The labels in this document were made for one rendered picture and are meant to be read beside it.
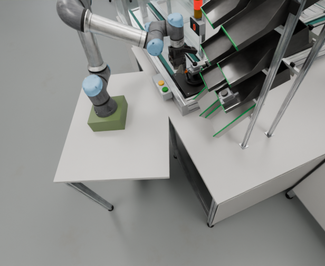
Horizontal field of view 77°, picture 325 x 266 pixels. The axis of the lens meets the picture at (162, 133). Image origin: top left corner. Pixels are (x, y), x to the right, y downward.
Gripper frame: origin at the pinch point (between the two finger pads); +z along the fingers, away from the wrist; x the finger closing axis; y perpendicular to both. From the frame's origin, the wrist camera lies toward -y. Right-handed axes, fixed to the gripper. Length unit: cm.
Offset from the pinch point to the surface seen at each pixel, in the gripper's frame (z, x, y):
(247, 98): -19, 49, -8
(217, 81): -14.8, 30.9, -4.8
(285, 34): -48, 53, -11
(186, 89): 9.5, 6.1, 1.0
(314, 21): 11, -11, -114
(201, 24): -17.4, -13.1, -19.6
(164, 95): 11.3, 2.0, 15.2
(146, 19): 15, -100, -8
